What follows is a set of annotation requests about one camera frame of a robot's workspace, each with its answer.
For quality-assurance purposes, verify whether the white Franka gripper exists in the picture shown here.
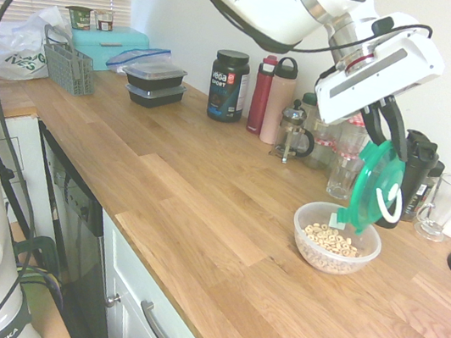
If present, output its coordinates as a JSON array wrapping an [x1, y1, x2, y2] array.
[[305, 5, 451, 166]]

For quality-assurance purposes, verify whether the green round container lid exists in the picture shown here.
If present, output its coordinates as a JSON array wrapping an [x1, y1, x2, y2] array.
[[326, 132, 414, 242]]

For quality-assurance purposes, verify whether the glass jar green lid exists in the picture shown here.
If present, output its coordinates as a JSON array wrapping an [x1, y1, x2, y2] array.
[[295, 90, 322, 133]]

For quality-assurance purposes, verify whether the clear plastic food bowl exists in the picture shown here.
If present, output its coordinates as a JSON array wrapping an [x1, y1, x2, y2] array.
[[286, 197, 387, 282]]

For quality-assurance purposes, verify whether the black takeaway container clear lid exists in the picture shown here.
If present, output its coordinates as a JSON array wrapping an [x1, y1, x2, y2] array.
[[119, 56, 190, 97], [122, 75, 189, 114]]

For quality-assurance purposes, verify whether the black shaker bottle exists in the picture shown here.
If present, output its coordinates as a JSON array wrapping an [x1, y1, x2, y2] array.
[[391, 127, 445, 226]]

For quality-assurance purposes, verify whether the clear drinking glass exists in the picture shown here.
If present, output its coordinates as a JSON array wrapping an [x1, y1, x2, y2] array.
[[324, 151, 365, 202]]

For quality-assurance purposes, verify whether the black cap spice bottle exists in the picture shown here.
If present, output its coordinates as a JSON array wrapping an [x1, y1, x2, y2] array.
[[416, 157, 447, 212]]

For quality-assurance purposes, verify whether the glass French press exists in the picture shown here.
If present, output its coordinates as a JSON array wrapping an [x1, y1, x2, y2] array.
[[271, 96, 322, 169]]

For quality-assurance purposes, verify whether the pink insulated bottle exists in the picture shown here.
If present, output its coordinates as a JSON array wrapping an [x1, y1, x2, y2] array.
[[258, 53, 302, 148]]

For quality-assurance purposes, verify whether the cereal rings heap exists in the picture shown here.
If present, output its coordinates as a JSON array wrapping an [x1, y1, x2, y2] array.
[[298, 219, 365, 260]]

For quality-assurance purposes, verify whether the red water bottle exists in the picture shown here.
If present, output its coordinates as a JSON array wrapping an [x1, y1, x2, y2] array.
[[244, 53, 280, 136]]

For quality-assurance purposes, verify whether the black Vega protein tub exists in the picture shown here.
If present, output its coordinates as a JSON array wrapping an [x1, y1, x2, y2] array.
[[203, 47, 254, 125]]

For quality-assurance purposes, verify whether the clear zip bag blue seal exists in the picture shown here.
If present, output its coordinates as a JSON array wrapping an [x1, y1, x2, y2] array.
[[104, 39, 172, 81]]

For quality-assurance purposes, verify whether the teal bread box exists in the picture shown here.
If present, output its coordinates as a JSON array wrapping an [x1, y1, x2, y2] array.
[[65, 18, 156, 79]]

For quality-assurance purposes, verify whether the white cabinet front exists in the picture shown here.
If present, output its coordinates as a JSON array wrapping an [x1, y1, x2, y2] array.
[[82, 209, 242, 338]]

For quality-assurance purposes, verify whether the grey plastic cutlery basket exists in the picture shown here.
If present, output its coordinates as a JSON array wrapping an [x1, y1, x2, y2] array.
[[34, 23, 105, 100]]

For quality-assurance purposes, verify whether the black dishwasher front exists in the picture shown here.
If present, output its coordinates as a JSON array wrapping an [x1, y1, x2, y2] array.
[[3, 119, 144, 338]]

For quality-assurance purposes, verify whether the round metal cabinet knob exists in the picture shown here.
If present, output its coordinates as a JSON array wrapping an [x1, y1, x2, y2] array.
[[104, 290, 125, 310]]

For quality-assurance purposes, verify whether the green yogurt cup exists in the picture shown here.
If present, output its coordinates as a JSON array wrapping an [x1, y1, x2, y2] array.
[[62, 3, 95, 32]]

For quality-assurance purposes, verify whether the green metal clamp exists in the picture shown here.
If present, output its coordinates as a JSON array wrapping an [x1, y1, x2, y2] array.
[[8, 231, 69, 292]]

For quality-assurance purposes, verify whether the white plastic shopping bag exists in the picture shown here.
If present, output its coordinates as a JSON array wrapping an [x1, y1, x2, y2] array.
[[0, 0, 78, 90]]

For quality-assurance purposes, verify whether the tall glass handled mug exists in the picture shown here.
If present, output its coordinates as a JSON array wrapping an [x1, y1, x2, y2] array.
[[411, 169, 451, 245]]

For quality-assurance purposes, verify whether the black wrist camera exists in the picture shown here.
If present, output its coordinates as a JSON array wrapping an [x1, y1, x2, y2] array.
[[370, 14, 398, 38]]

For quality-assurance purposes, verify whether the thin black cable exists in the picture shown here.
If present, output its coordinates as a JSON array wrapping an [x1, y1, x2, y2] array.
[[163, 0, 438, 77]]

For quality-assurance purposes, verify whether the metal drawer handle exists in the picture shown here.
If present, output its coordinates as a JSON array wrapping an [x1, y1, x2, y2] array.
[[135, 299, 188, 338]]

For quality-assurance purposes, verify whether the thick black cable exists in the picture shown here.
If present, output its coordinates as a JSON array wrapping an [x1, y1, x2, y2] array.
[[0, 0, 107, 338]]

